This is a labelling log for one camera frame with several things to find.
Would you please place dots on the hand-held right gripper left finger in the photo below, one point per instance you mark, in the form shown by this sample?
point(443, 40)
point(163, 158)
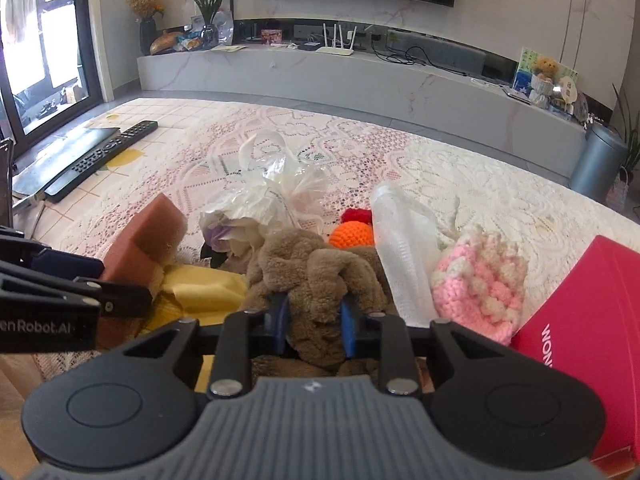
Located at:
point(279, 322)

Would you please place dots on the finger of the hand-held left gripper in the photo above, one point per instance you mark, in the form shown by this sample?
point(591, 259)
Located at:
point(65, 266)
point(115, 300)

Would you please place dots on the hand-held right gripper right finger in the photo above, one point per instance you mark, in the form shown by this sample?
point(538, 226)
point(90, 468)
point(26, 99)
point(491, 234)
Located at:
point(350, 332)

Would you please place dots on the brown plush toy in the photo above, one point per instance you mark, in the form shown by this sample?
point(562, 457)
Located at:
point(310, 270)

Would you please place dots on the brown sponge block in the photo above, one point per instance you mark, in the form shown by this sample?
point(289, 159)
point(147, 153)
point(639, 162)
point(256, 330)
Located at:
point(145, 240)

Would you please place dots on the yellow cloth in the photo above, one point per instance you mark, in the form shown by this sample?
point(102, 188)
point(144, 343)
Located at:
point(200, 290)

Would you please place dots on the orange crocheted ball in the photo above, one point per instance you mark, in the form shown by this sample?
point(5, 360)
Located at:
point(350, 235)

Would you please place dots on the white mesh plastic bag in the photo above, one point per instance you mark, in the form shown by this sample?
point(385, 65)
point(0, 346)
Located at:
point(402, 250)

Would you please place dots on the clear plastic bag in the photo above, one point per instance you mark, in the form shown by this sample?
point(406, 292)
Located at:
point(270, 190)

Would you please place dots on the red cardboard box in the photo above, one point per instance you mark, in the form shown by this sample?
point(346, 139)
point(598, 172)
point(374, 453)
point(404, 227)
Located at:
point(590, 340)

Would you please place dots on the black flat board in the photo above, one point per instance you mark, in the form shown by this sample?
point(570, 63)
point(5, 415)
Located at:
point(55, 160)

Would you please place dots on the black remote control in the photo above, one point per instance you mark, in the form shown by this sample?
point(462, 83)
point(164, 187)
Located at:
point(105, 150)

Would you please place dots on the pink white crocheted pouch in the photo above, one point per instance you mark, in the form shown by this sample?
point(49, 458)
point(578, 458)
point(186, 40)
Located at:
point(480, 285)

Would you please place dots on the white lace tablecloth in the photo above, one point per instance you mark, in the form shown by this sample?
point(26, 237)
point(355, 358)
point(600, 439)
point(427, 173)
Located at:
point(400, 160)

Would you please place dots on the glass sliding door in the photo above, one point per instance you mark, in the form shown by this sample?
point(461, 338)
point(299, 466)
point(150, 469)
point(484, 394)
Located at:
point(50, 35)

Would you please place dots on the brown wooden bowl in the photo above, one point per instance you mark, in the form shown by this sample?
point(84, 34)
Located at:
point(165, 44)

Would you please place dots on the dark vase with dried flowers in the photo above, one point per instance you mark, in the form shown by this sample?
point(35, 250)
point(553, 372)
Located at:
point(147, 35)

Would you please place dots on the white marble tv cabinet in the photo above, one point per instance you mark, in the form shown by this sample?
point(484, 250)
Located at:
point(350, 80)

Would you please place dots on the snack packets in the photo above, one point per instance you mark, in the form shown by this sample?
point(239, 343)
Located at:
point(190, 41)

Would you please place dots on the sheet of paper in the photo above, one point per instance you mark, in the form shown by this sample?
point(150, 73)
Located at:
point(229, 48)

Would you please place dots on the white router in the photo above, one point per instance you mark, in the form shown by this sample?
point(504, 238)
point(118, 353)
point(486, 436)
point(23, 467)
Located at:
point(335, 50)

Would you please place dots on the small pink picture card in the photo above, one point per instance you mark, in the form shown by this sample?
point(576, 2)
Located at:
point(271, 36)

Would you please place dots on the green plant in glass vase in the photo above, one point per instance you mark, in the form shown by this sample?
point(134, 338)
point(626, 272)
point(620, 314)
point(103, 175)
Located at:
point(210, 5)

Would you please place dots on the grey pedal trash can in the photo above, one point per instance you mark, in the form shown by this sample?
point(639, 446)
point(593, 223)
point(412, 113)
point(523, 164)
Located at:
point(597, 160)

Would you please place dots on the green picture board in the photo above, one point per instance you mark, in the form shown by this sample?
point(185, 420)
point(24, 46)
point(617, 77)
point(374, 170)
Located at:
point(525, 67)

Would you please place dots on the brown teddy bear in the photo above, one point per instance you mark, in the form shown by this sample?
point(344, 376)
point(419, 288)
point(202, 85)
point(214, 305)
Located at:
point(545, 72)

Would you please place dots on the round white hand fan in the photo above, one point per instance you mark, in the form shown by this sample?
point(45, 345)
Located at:
point(569, 89)

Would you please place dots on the long-leaved potted plant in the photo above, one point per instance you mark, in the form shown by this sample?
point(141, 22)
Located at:
point(631, 135)

